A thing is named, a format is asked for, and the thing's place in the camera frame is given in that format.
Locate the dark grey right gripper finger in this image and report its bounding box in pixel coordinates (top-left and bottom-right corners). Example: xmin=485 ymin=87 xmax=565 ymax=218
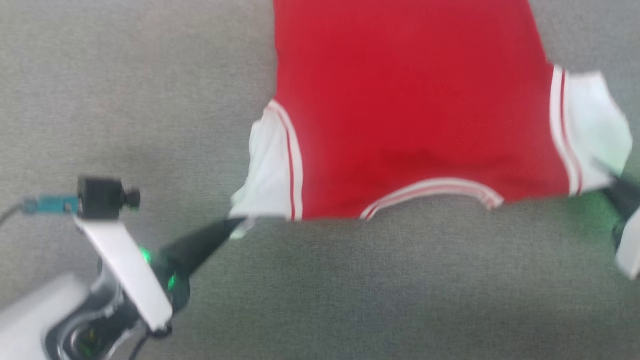
xmin=601 ymin=172 xmax=640 ymax=223

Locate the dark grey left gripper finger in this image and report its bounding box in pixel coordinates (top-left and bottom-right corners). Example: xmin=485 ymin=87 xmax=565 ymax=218
xmin=167 ymin=222 xmax=243 ymax=281
xmin=159 ymin=217 xmax=247 ymax=263

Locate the red shirt with white sleeves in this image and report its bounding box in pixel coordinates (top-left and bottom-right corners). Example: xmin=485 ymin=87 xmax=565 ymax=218
xmin=229 ymin=0 xmax=634 ymax=240

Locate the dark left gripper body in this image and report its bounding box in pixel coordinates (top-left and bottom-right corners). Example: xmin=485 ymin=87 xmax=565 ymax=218
xmin=148 ymin=245 xmax=192 ymax=313

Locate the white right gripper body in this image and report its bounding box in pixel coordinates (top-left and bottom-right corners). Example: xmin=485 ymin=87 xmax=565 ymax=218
xmin=612 ymin=205 xmax=640 ymax=281

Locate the thin black camera cable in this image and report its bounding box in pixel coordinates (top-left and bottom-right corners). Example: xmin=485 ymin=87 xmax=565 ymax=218
xmin=0 ymin=202 xmax=26 ymax=227

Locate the teal camera cable connector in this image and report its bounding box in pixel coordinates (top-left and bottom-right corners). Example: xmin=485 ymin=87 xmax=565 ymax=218
xmin=22 ymin=194 xmax=79 ymax=215

